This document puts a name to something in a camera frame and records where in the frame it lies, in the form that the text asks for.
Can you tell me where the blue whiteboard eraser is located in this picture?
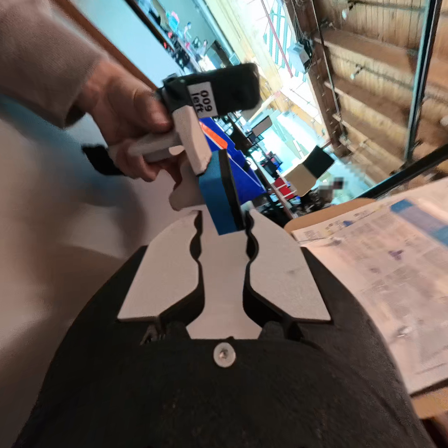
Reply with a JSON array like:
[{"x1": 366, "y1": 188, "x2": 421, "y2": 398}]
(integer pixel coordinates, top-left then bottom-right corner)
[{"x1": 199, "y1": 150, "x2": 246, "y2": 236}]

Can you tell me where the wooden document board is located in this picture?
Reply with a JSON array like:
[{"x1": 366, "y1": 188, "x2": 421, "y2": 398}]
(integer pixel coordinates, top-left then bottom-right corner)
[{"x1": 284, "y1": 177, "x2": 448, "y2": 420}]

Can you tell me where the person's left forearm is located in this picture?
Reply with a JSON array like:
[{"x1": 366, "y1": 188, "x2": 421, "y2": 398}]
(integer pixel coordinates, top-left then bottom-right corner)
[{"x1": 0, "y1": 0, "x2": 105, "y2": 129}]

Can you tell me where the grey desk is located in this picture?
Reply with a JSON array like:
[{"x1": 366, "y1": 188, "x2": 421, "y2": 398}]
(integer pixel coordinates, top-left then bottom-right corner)
[{"x1": 0, "y1": 94, "x2": 261, "y2": 448}]

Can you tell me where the black metal frame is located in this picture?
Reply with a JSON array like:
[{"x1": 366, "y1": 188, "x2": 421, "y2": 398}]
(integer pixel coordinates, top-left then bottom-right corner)
[{"x1": 357, "y1": 0, "x2": 448, "y2": 200}]

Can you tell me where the printed paper sheet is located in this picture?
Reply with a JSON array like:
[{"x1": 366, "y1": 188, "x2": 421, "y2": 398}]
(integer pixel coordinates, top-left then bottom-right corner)
[{"x1": 292, "y1": 178, "x2": 448, "y2": 396}]

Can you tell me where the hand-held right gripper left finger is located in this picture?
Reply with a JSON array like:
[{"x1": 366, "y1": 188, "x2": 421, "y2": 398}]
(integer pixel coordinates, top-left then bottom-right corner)
[{"x1": 116, "y1": 209, "x2": 205, "y2": 328}]

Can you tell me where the person's left hand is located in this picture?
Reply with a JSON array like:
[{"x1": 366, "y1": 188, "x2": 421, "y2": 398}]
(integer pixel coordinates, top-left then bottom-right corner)
[{"x1": 74, "y1": 62, "x2": 192, "y2": 192}]

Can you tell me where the blue plastic bin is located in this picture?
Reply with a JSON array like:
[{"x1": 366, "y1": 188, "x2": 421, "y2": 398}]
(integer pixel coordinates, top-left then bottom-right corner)
[{"x1": 199, "y1": 117, "x2": 266, "y2": 205}]

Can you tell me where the orange item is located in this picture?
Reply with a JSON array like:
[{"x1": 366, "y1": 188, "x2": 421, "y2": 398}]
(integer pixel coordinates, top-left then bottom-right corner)
[{"x1": 201, "y1": 122, "x2": 229, "y2": 150}]

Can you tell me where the tan and black panel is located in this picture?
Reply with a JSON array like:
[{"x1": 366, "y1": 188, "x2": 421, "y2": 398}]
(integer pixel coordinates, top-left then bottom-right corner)
[{"x1": 285, "y1": 144, "x2": 335, "y2": 197}]

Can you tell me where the red plastic bin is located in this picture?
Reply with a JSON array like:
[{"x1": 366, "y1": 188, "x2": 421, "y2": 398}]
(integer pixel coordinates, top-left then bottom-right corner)
[{"x1": 272, "y1": 176, "x2": 294, "y2": 197}]

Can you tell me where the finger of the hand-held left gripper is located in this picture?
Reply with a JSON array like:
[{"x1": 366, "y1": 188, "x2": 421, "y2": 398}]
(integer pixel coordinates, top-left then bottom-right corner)
[
  {"x1": 173, "y1": 104, "x2": 213, "y2": 176},
  {"x1": 169, "y1": 170, "x2": 207, "y2": 211}
]

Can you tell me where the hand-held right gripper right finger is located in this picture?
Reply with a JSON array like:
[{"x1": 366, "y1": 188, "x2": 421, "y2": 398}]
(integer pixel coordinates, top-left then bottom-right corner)
[{"x1": 244, "y1": 209, "x2": 332, "y2": 322}]

